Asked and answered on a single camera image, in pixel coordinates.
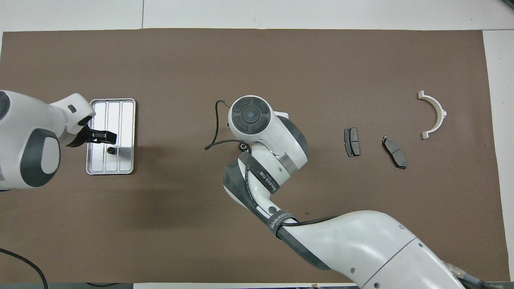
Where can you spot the brown table mat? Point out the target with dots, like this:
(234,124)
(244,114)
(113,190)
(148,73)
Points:
(180,60)

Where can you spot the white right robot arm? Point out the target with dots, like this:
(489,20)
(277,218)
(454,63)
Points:
(361,241)

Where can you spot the silver metal tray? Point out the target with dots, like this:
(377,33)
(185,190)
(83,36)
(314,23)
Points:
(124,120)

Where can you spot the small black bearing gear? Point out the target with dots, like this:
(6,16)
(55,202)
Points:
(111,151)

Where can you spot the elongated dark brake pad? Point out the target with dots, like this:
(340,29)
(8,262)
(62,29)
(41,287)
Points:
(394,152)

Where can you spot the white semicircular plastic bracket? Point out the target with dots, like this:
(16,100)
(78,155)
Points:
(437,105)

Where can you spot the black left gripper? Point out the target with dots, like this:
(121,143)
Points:
(90,137)

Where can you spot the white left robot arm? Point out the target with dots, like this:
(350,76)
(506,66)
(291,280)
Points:
(24,128)

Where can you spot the rectangular dark brake pad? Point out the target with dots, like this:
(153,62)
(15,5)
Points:
(352,141)

